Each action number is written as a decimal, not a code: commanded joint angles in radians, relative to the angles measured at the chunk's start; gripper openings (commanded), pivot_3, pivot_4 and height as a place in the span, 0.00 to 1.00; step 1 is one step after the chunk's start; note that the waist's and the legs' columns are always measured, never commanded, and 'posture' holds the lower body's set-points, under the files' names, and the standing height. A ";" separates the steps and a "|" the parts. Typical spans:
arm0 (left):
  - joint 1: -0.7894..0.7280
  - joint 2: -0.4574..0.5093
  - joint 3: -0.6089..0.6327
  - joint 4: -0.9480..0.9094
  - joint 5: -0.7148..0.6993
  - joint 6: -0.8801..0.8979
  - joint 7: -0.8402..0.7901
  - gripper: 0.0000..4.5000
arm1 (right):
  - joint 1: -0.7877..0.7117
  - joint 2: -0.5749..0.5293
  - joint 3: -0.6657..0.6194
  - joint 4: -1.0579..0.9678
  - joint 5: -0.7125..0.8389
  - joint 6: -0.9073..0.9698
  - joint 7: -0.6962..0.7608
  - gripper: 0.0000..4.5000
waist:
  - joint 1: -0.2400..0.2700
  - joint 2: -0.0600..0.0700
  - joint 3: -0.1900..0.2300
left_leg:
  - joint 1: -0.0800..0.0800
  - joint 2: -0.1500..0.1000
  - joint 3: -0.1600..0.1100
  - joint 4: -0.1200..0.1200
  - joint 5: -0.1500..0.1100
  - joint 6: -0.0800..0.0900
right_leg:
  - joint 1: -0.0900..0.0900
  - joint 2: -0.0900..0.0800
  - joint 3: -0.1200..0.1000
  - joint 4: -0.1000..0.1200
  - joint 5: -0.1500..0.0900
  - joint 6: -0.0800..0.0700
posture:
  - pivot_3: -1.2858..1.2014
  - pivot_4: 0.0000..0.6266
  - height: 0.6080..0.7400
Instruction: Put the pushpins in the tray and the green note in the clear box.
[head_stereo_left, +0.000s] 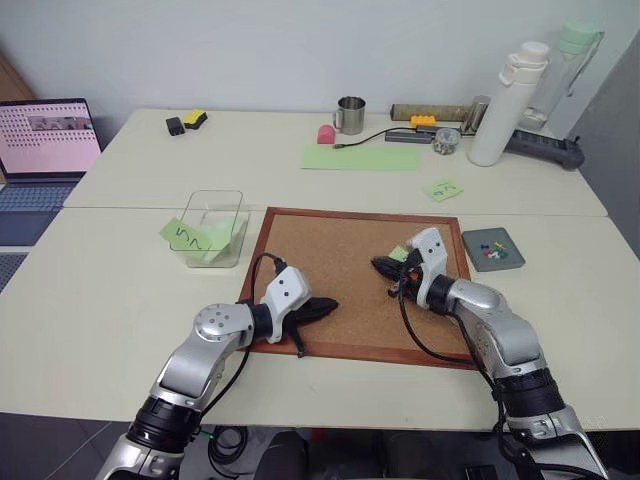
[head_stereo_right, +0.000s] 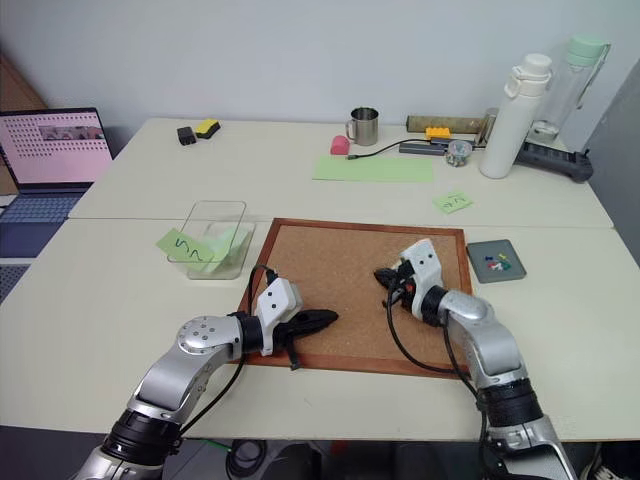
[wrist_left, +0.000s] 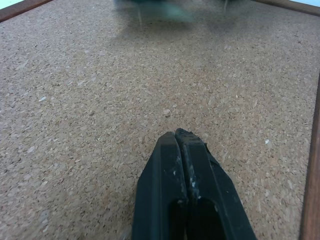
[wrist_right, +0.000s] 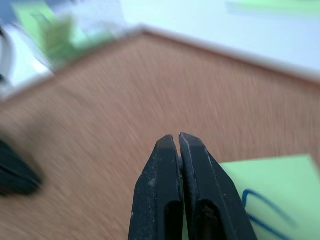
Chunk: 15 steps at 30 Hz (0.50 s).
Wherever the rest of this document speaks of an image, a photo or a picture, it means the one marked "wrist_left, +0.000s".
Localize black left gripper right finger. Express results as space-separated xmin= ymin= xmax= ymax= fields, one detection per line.
xmin=174 ymin=127 xmax=258 ymax=240

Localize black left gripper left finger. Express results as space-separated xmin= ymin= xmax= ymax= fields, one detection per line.
xmin=131 ymin=131 xmax=189 ymax=240

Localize green sticky note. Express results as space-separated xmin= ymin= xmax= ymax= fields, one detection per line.
xmin=113 ymin=0 xmax=227 ymax=22

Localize cork board with wooden frame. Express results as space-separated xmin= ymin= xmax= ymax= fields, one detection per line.
xmin=0 ymin=0 xmax=320 ymax=240

